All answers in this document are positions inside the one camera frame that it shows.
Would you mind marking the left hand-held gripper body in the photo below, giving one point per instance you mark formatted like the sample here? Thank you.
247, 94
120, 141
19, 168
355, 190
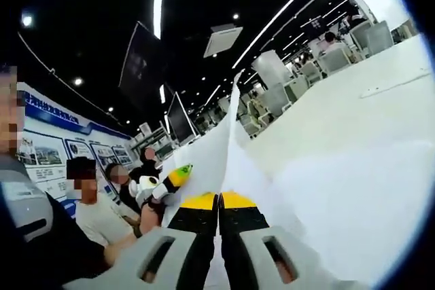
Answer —
142, 189

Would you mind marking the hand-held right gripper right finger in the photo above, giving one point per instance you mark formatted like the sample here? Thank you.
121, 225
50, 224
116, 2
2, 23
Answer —
258, 252

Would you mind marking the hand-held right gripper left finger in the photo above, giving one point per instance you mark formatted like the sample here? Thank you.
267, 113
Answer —
170, 252

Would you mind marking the person's left hand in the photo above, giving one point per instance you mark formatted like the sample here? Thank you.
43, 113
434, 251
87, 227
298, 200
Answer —
149, 218

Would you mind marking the storage shelf with white bins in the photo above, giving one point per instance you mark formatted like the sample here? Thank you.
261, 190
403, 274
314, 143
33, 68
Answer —
153, 140

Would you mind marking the black computer monitor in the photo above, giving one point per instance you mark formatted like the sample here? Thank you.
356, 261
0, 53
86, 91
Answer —
180, 120

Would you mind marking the person's dark clothing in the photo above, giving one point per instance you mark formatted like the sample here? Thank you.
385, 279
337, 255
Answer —
68, 256

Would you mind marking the white chest-worn device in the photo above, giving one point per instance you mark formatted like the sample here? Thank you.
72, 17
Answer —
23, 201

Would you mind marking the dark hanging ceiling panel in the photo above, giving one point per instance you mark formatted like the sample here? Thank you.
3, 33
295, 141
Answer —
142, 66

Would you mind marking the ceiling air conditioner unit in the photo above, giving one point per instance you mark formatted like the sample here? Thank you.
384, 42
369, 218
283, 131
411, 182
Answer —
222, 40

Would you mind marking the thin curved ceiling light strip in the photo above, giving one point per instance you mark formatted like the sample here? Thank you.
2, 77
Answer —
252, 46

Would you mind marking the white table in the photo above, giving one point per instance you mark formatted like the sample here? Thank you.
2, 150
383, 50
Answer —
340, 110

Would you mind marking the long curved ceiling light strip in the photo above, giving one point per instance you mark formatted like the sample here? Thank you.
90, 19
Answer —
159, 4

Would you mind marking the row of white office chairs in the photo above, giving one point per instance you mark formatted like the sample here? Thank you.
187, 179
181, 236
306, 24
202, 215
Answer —
334, 60

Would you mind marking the white rolling whiteboard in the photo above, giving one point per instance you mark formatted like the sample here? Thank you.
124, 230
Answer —
384, 1

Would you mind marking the blue white wall poster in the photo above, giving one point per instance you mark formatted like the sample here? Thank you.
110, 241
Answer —
44, 154

